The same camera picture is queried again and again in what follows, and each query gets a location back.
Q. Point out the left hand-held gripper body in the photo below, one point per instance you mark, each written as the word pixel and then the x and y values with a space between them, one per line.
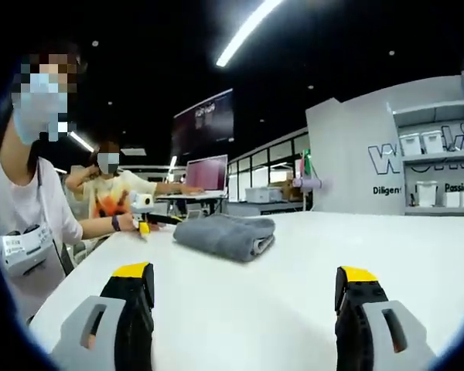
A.
pixel 139 203

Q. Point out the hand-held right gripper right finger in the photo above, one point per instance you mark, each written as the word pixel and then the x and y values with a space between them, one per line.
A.
pixel 352 332

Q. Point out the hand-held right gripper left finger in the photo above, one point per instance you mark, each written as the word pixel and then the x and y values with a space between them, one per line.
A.
pixel 135 332

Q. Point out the grey towel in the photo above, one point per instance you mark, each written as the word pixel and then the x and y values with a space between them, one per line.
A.
pixel 224 235

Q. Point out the person's left hand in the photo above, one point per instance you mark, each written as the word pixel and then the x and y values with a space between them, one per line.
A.
pixel 127 223

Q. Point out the purple wristband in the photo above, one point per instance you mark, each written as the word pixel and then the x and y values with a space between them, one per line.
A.
pixel 116 223

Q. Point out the computer monitor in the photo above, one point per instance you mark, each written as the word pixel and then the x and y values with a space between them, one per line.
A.
pixel 207 172

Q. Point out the ceiling light strip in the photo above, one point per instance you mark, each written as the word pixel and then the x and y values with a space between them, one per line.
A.
pixel 247 31
pixel 81 141

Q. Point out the white table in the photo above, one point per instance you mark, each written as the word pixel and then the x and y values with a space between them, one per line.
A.
pixel 274 278

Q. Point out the translucent storage crate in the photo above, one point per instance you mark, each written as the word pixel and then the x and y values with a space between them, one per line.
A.
pixel 261 194

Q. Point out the hanging dark display screen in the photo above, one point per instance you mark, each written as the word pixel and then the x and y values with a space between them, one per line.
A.
pixel 203 120

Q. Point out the operator in white shirt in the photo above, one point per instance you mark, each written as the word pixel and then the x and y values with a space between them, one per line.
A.
pixel 27 205

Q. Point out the white chest-worn device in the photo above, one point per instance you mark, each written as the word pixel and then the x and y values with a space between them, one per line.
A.
pixel 21 247

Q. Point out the purple rolled mat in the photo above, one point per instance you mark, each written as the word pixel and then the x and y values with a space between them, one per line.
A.
pixel 311 182

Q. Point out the green and pink hanging item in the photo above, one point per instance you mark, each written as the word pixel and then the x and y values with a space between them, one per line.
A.
pixel 305 164

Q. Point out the grey metal shelving rack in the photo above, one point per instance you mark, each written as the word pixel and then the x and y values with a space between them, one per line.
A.
pixel 394 154

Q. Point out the group of white storage boxes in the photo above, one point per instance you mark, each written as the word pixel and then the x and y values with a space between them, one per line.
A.
pixel 410 143

